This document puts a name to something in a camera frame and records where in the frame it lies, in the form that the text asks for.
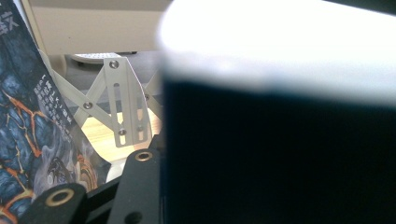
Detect dark book with orange cracks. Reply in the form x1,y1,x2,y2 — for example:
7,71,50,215
0,0,112,224

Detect flat round device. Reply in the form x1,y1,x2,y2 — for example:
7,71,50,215
70,50,138,66

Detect blue book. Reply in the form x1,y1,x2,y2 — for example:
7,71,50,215
157,0,396,224

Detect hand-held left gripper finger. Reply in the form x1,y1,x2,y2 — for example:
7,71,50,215
106,133,166,224

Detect grey metal expandable book rack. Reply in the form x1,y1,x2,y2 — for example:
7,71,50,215
37,49,165,183

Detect beige wooden cabinet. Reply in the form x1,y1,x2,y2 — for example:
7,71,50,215
21,0,176,75

